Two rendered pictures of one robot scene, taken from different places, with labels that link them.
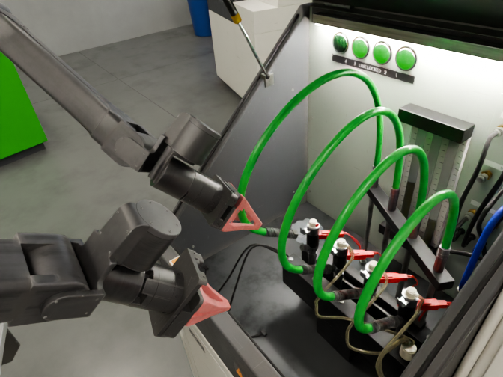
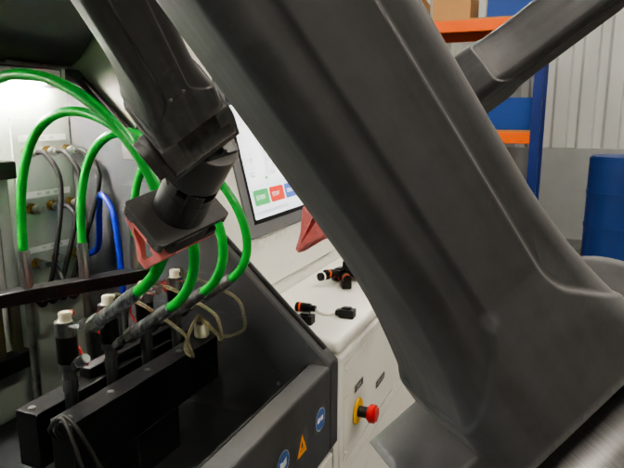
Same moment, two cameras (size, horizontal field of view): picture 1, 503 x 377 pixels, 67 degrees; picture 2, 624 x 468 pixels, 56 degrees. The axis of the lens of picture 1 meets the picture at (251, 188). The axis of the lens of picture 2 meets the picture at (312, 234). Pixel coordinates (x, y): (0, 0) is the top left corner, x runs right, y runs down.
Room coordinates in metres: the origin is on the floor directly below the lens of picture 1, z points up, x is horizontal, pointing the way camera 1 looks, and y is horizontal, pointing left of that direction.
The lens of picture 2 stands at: (0.74, 0.69, 1.37)
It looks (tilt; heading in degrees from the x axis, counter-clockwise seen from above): 11 degrees down; 237
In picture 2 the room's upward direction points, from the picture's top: straight up
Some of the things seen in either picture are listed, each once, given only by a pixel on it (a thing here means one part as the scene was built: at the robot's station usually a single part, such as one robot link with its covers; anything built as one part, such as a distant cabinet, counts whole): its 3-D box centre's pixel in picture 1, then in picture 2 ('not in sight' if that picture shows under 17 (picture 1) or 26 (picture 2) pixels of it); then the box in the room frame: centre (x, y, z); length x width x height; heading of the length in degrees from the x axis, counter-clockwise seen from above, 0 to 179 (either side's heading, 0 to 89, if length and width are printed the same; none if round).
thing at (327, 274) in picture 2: not in sight; (353, 266); (-0.09, -0.41, 1.01); 0.23 x 0.11 x 0.06; 34
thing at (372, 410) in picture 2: not in sight; (367, 412); (0.08, -0.14, 0.80); 0.05 x 0.04 x 0.05; 34
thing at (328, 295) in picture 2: not in sight; (348, 288); (-0.06, -0.39, 0.97); 0.70 x 0.22 x 0.03; 34
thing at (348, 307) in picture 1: (349, 314); (133, 410); (0.51, -0.19, 0.91); 0.34 x 0.10 x 0.15; 34
